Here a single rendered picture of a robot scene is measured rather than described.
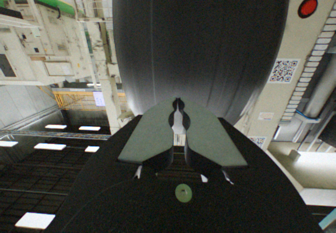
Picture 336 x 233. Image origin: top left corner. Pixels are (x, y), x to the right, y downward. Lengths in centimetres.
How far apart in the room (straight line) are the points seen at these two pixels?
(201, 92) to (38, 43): 491
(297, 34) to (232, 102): 33
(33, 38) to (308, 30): 512
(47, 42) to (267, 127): 484
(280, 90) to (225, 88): 34
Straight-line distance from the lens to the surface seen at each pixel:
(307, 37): 55
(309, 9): 53
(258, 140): 62
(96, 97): 466
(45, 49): 488
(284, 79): 54
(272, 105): 56
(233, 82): 22
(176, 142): 88
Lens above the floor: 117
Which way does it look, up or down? 24 degrees up
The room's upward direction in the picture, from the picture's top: 180 degrees counter-clockwise
